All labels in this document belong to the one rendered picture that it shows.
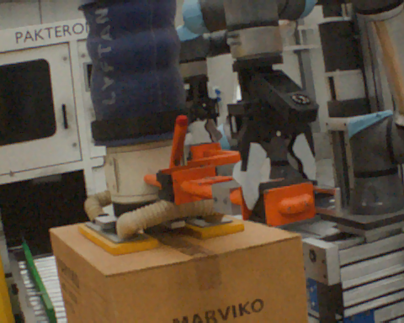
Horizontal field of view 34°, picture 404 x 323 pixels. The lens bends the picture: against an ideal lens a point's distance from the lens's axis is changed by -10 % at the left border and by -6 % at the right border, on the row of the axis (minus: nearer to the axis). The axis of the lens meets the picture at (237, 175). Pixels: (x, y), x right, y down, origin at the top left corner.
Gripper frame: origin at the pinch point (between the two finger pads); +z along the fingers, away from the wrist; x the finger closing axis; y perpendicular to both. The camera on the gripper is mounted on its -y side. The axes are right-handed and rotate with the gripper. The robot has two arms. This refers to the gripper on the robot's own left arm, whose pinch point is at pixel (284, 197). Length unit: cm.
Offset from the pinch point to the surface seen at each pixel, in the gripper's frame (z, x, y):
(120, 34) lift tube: -31, 5, 52
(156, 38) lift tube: -28, -3, 50
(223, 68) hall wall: -33, -436, 952
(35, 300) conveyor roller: 70, 15, 226
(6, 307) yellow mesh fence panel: 56, 33, 174
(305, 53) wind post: -43, -579, 926
